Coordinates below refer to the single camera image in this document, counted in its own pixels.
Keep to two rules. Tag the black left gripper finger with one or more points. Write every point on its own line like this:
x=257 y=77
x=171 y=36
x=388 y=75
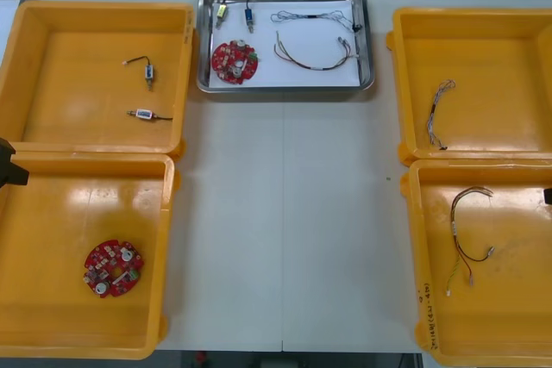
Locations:
x=5 y=161
x=19 y=175

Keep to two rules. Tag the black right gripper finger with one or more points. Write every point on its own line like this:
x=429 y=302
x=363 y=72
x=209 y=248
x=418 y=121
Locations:
x=548 y=195

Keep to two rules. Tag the round red circuit board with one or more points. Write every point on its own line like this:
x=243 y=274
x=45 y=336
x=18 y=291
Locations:
x=101 y=264
x=222 y=60

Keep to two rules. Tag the red black green-yellow harness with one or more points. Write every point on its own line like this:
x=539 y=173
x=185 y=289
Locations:
x=317 y=68
x=455 y=227

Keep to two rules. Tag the blue label solenoid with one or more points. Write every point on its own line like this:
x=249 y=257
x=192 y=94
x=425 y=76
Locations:
x=249 y=16
x=149 y=70

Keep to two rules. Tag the yellow-orange plastic bin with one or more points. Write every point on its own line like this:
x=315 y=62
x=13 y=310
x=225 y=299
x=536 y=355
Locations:
x=509 y=83
x=487 y=320
x=43 y=83
x=43 y=320

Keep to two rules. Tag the white paper sheet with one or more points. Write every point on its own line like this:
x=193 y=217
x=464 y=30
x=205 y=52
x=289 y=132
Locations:
x=310 y=45
x=6 y=27

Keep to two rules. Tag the white label solenoid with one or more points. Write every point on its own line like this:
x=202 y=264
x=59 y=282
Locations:
x=143 y=114

